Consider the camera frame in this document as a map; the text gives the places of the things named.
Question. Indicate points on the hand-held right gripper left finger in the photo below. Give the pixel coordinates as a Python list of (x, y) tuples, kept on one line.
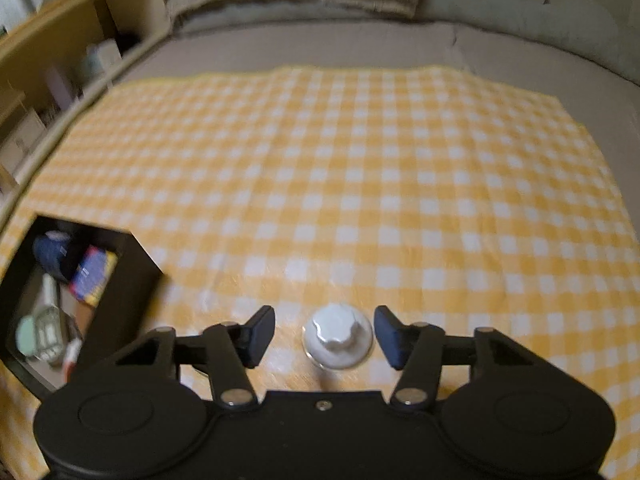
[(260, 335)]

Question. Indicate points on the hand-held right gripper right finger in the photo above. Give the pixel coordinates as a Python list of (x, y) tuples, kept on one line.
[(390, 340)]

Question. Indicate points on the white suction cup knob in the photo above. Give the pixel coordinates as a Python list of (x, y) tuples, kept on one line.
[(337, 337)]

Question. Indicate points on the black box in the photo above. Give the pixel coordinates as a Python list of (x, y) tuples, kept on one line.
[(145, 270)]

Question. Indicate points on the colourful patterned card box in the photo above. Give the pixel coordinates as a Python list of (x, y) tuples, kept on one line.
[(92, 272)]

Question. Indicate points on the dark blue silver-lidded jar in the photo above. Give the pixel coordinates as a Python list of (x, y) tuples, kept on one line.
[(52, 257)]

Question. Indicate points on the yellow white checked mat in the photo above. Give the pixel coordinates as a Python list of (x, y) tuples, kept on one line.
[(350, 185)]

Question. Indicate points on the round cork coaster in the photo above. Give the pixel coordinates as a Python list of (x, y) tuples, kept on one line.
[(85, 317)]

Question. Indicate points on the red white small tube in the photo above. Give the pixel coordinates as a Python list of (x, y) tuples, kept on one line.
[(72, 357)]

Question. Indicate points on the green white small device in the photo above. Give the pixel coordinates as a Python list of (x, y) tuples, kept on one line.
[(32, 335)]

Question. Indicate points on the grey bed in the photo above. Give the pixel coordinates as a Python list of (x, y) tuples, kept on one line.
[(350, 45)]

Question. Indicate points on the white small drawer box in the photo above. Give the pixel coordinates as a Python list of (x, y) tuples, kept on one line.
[(20, 140)]

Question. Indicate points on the pale purple box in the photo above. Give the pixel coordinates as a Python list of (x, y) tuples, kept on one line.
[(62, 87)]

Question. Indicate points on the white tissue box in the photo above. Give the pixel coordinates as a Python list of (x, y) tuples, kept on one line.
[(102, 57)]

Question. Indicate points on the grey-green duvet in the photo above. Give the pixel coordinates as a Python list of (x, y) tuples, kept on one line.
[(525, 15)]

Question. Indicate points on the wooden shelf unit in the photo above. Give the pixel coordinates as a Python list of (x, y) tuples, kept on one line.
[(30, 45)]

